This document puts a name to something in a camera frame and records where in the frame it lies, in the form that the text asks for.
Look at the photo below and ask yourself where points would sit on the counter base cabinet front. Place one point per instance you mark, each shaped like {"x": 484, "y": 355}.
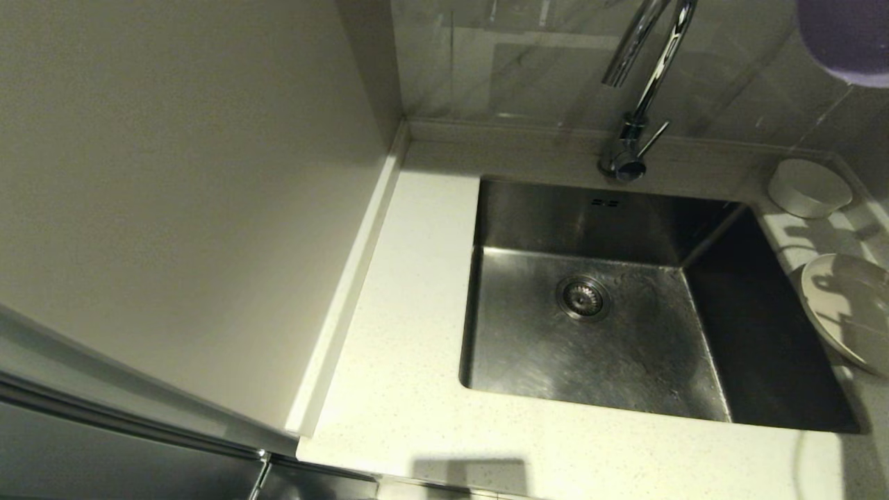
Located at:
{"x": 312, "y": 486}

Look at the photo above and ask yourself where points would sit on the stainless steel sink basin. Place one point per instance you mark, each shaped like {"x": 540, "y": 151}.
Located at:
{"x": 625, "y": 361}

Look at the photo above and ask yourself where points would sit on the white round bowl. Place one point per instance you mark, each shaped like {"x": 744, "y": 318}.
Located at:
{"x": 809, "y": 187}

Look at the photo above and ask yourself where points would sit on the purple round plate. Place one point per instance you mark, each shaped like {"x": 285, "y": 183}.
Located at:
{"x": 847, "y": 35}

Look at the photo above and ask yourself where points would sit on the cream round plate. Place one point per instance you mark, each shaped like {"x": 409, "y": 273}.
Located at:
{"x": 851, "y": 312}

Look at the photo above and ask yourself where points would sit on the metal sink drain strainer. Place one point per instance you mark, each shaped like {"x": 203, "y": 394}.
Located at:
{"x": 582, "y": 298}

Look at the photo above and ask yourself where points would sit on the chrome gooseneck faucet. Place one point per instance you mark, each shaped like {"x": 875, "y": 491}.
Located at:
{"x": 628, "y": 146}

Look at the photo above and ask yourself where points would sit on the grey tall cabinet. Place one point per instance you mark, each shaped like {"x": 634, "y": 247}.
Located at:
{"x": 173, "y": 173}

